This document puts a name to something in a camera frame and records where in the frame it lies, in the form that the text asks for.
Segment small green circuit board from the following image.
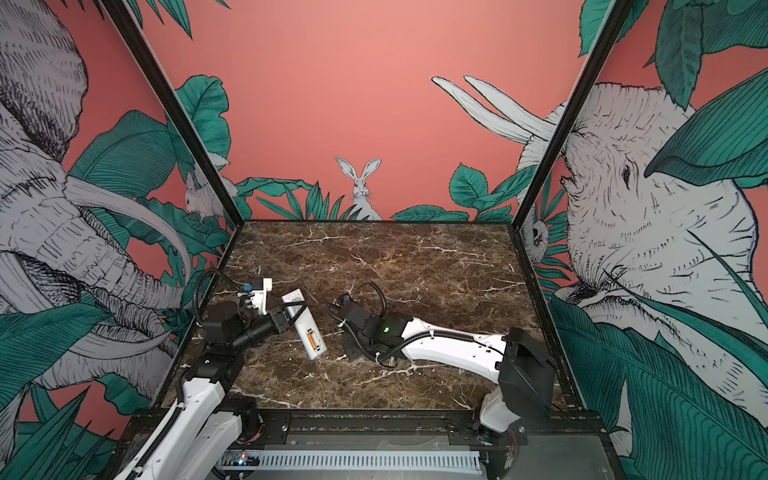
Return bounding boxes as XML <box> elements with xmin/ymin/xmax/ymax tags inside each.
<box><xmin>221</xmin><ymin>450</ymin><xmax>261</xmax><ymax>469</ymax></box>

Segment white remote control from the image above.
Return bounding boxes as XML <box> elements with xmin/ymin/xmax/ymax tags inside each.
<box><xmin>281</xmin><ymin>289</ymin><xmax>327</xmax><ymax>360</ymax></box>

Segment black frame post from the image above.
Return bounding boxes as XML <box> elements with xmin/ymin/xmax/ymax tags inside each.
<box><xmin>98</xmin><ymin>0</ymin><xmax>245</xmax><ymax>229</ymax></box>
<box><xmin>511</xmin><ymin>0</ymin><xmax>636</xmax><ymax>230</ymax></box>

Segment white slotted cable duct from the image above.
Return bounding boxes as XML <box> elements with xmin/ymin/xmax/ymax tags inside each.
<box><xmin>215</xmin><ymin>449</ymin><xmax>483</xmax><ymax>473</ymax></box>

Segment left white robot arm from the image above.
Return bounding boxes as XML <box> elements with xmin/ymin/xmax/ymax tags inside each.
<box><xmin>115</xmin><ymin>300</ymin><xmax>308</xmax><ymax>479</ymax></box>

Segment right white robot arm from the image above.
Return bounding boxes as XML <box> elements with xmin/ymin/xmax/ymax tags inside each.
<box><xmin>325</xmin><ymin>295</ymin><xmax>557</xmax><ymax>434</ymax></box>

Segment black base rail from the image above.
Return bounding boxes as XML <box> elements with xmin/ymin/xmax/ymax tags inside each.
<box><xmin>119</xmin><ymin>409</ymin><xmax>607</xmax><ymax>448</ymax></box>

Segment left black frame post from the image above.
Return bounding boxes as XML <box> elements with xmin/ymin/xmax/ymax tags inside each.
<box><xmin>98</xmin><ymin>0</ymin><xmax>245</xmax><ymax>229</ymax></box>

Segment right black frame post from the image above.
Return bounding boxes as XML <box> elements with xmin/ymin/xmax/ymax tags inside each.
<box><xmin>511</xmin><ymin>0</ymin><xmax>636</xmax><ymax>230</ymax></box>

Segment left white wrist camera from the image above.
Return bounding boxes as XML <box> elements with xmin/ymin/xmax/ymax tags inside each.
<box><xmin>237</xmin><ymin>277</ymin><xmax>273</xmax><ymax>315</ymax></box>

